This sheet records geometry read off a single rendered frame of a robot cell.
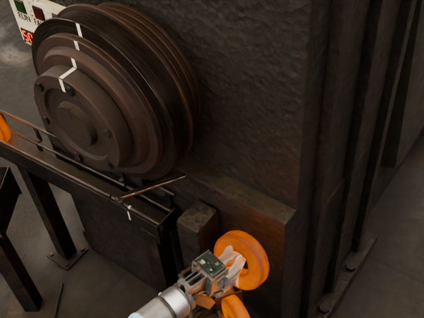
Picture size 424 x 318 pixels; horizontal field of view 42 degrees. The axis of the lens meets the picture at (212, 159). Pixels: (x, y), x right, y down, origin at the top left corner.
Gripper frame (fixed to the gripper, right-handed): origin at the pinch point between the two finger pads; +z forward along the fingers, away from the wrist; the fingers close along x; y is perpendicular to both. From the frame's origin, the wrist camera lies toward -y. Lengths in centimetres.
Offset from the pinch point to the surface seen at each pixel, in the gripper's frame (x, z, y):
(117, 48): 34, -9, 48
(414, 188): 5, 127, -71
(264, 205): 4.5, 12.1, 6.3
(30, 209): 124, -7, -92
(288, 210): -0.8, 15.0, 6.9
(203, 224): 15.4, 1.1, -3.0
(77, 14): 50, -8, 48
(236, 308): -8.0, -9.4, -3.9
